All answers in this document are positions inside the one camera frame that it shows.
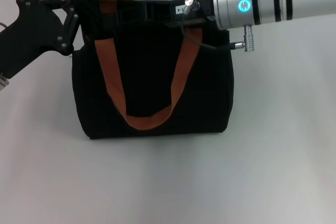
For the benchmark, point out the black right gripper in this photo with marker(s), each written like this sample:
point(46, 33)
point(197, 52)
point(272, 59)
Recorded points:
point(202, 9)

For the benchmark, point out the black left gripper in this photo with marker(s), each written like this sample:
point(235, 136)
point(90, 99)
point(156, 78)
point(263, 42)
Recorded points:
point(29, 37)

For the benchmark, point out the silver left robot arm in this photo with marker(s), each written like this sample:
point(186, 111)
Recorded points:
point(3, 82)

